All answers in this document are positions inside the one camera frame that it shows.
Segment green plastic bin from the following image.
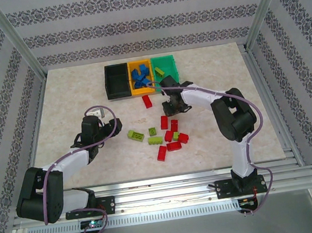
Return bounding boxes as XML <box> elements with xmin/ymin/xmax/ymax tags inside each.
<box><xmin>149</xmin><ymin>53</ymin><xmax>183</xmax><ymax>93</ymax></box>

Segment black plastic bin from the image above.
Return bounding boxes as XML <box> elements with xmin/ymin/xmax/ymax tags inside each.
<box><xmin>102</xmin><ymin>62</ymin><xmax>133</xmax><ymax>101</ymax></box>

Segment yellow plastic bin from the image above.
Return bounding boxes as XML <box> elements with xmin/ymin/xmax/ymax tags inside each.
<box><xmin>127</xmin><ymin>58</ymin><xmax>157</xmax><ymax>97</ymax></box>

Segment small circuit board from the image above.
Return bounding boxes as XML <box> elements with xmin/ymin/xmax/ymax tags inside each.
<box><xmin>79</xmin><ymin>218</ymin><xmax>106</xmax><ymax>230</ymax></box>
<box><xmin>240</xmin><ymin>198</ymin><xmax>257</xmax><ymax>208</ymax></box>

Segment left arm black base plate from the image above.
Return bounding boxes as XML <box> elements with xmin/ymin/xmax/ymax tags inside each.
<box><xmin>63</xmin><ymin>195</ymin><xmax>117</xmax><ymax>221</ymax></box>

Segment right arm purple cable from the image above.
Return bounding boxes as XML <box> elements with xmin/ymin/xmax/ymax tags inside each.
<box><xmin>145</xmin><ymin>67</ymin><xmax>278</xmax><ymax>227</ymax></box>

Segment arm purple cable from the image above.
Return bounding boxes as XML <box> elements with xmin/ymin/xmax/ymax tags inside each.
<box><xmin>30</xmin><ymin>103</ymin><xmax>133</xmax><ymax>233</ymax></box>
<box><xmin>145</xmin><ymin>67</ymin><xmax>278</xmax><ymax>227</ymax></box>

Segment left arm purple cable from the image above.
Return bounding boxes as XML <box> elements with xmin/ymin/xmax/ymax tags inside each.
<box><xmin>30</xmin><ymin>103</ymin><xmax>133</xmax><ymax>233</ymax></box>

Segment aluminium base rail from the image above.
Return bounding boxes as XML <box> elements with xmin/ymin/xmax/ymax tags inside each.
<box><xmin>10</xmin><ymin>156</ymin><xmax>312</xmax><ymax>231</ymax></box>

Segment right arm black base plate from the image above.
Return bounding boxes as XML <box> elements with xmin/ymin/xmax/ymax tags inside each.
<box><xmin>214</xmin><ymin>174</ymin><xmax>268</xmax><ymax>201</ymax></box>

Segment perforated metal cable duct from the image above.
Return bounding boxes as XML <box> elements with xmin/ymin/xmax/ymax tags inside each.
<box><xmin>25</xmin><ymin>199</ymin><xmax>242</xmax><ymax>233</ymax></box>

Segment aluminium frame post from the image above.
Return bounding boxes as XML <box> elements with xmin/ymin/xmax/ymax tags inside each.
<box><xmin>0</xmin><ymin>0</ymin><xmax>48</xmax><ymax>85</ymax></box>
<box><xmin>237</xmin><ymin>0</ymin><xmax>299</xmax><ymax>52</ymax></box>

